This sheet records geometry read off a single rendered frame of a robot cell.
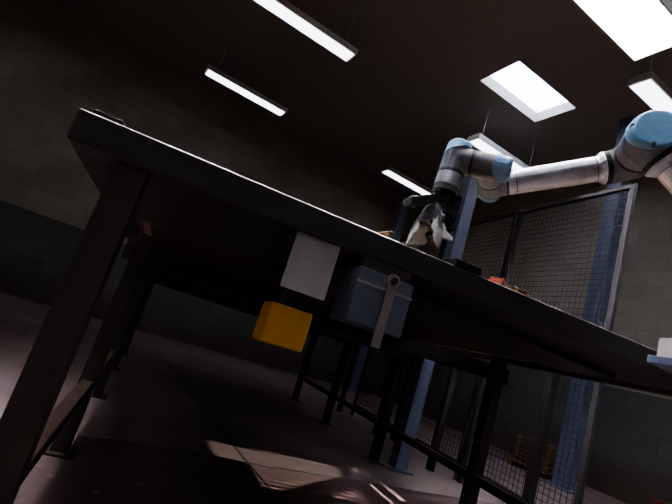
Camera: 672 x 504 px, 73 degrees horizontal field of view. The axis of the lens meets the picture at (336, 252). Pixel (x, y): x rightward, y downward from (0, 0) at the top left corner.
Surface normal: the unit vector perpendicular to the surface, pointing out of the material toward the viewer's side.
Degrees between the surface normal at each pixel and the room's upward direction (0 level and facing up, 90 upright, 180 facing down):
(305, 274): 90
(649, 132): 84
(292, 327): 90
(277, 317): 90
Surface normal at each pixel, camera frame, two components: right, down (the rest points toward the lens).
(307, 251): 0.36, -0.09
